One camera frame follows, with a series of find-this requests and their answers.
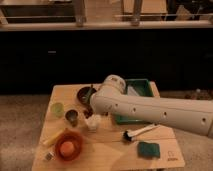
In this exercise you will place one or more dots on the dark purple grapes bunch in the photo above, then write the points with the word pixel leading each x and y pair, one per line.
pixel 88 112

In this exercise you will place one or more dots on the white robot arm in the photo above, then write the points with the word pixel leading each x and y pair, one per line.
pixel 195 116

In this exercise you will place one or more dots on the white cup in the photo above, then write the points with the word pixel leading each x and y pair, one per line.
pixel 92 122

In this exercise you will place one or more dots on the metal cup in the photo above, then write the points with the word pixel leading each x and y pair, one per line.
pixel 72 117

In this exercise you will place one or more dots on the green utensil in bowl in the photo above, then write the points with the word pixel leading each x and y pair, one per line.
pixel 87 96

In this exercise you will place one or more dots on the dark brown bowl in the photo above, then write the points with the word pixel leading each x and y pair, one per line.
pixel 81 94

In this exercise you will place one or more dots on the green plastic tray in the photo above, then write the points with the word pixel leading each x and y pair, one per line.
pixel 136 87

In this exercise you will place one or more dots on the black and white dish brush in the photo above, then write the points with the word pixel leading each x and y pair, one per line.
pixel 128 135

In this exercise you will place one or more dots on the orange bowl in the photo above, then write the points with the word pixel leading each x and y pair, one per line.
pixel 73 137

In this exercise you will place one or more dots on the yellow banana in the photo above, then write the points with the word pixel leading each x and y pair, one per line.
pixel 49 141

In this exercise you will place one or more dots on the orange fruit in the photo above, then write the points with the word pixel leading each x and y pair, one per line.
pixel 66 149

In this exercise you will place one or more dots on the green sponge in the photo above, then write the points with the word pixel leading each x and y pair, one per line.
pixel 148 150

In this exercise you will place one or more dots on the small striped packet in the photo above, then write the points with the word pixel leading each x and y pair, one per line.
pixel 49 156

